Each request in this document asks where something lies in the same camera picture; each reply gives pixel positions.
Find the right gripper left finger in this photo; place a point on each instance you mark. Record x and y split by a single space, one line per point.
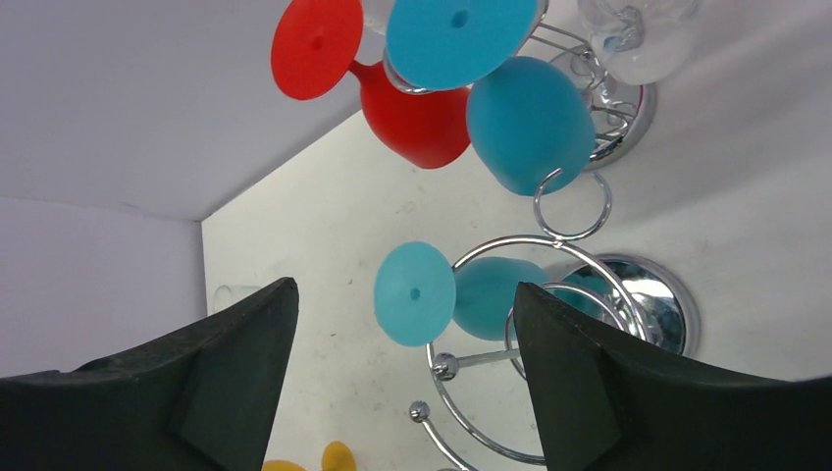
203 397

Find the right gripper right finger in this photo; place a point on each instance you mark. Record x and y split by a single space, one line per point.
605 400

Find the clear wine glass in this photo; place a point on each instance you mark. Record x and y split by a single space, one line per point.
226 296

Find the blue wine glass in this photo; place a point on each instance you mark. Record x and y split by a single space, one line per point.
417 293
527 120

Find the chrome wine glass rack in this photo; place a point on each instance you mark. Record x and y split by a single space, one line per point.
630 293

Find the orange wine glass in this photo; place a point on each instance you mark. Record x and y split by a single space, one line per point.
336 456

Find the clear glass on rack right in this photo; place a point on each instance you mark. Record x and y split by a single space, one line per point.
641 42

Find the red wine glass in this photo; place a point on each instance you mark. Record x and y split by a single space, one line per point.
316 44

